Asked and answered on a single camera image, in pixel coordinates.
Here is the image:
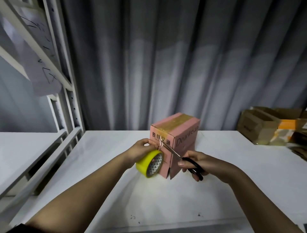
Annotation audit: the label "person's left hand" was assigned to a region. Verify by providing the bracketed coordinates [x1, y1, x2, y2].
[123, 138, 159, 167]

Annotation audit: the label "person's right hand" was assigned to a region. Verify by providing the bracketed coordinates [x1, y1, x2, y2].
[177, 150, 242, 184]

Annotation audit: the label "yellow tape roll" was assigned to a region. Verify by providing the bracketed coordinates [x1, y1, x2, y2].
[135, 148, 165, 179]

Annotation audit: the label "black scissors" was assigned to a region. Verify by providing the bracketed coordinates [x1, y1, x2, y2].
[158, 139, 205, 182]

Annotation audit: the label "pink lettered cardboard box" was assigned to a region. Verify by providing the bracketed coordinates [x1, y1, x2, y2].
[150, 112, 201, 180]

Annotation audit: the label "small brown labelled carton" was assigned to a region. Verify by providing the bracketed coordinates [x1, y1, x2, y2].
[236, 108, 284, 146]

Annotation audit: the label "orange and white carton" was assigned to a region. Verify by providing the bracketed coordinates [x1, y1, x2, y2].
[268, 119, 298, 147]

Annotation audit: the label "pile of cardboard boxes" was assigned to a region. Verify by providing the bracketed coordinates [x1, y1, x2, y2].
[287, 131, 307, 162]

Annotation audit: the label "person's right forearm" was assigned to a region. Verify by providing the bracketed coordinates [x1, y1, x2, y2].
[227, 166, 304, 233]

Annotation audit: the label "person's left forearm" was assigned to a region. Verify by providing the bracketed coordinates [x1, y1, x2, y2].
[26, 154, 136, 233]

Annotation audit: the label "white metal shelf rack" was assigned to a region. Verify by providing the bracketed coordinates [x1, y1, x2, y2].
[0, 0, 85, 217]

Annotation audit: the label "handwritten paper sheet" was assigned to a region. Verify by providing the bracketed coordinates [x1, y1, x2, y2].
[12, 4, 59, 59]
[21, 42, 64, 97]

